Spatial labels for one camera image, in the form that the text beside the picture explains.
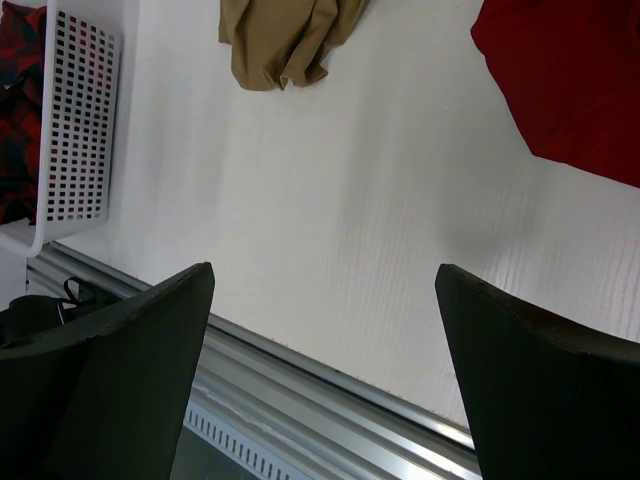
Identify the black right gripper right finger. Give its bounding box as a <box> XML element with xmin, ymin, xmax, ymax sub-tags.
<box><xmin>435</xmin><ymin>264</ymin><xmax>639</xmax><ymax>479</ymax></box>

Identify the red plaid skirt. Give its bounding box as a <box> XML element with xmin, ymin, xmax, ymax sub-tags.
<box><xmin>1</xmin><ymin>1</ymin><xmax>47</xmax><ymax>224</ymax></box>

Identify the red garment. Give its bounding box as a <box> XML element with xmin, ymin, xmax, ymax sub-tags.
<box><xmin>471</xmin><ymin>1</ymin><xmax>639</xmax><ymax>187</ymax></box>

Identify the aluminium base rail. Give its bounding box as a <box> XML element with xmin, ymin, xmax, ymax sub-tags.
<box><xmin>25</xmin><ymin>241</ymin><xmax>484</xmax><ymax>480</ymax></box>

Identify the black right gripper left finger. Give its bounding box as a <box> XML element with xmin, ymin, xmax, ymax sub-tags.
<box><xmin>1</xmin><ymin>263</ymin><xmax>215</xmax><ymax>479</ymax></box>

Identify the white perforated plastic basket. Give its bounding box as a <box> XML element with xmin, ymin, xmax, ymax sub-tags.
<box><xmin>1</xmin><ymin>1</ymin><xmax>122</xmax><ymax>257</ymax></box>

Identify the tan skirt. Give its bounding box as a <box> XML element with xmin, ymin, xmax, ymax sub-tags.
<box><xmin>218</xmin><ymin>0</ymin><xmax>368</xmax><ymax>92</ymax></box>

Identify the white slotted cable duct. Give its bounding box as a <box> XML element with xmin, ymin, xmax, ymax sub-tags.
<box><xmin>183</xmin><ymin>401</ymin><xmax>300</xmax><ymax>480</ymax></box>

